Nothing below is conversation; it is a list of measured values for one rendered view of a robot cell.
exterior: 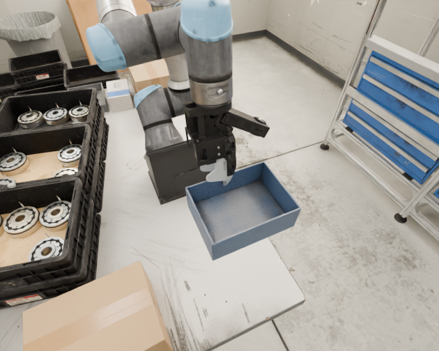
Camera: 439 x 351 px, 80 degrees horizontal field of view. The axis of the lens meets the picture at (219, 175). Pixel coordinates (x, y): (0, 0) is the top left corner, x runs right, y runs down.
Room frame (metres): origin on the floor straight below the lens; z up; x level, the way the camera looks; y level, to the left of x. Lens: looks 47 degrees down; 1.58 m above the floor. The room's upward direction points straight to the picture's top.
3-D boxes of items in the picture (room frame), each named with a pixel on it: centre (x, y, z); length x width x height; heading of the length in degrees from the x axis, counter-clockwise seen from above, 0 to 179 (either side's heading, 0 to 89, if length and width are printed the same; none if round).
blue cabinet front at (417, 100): (1.40, -1.12, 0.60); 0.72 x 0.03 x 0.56; 23
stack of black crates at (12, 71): (2.21, 1.55, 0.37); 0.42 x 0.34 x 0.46; 113
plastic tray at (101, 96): (1.40, 0.79, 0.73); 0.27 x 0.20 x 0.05; 22
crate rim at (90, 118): (0.99, 0.76, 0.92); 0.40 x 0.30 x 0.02; 103
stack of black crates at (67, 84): (2.00, 1.02, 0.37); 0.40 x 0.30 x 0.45; 113
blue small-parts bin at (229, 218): (0.34, -0.05, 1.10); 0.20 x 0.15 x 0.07; 114
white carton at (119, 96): (1.42, 0.60, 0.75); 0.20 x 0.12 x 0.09; 19
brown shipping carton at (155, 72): (1.54, 0.42, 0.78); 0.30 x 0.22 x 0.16; 24
